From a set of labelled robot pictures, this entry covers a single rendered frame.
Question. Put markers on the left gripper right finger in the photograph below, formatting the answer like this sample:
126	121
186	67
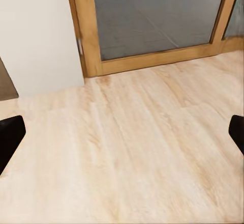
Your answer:
236	131

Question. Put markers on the door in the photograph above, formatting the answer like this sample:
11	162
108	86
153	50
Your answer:
121	35

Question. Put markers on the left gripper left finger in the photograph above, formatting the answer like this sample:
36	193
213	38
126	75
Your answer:
12	132

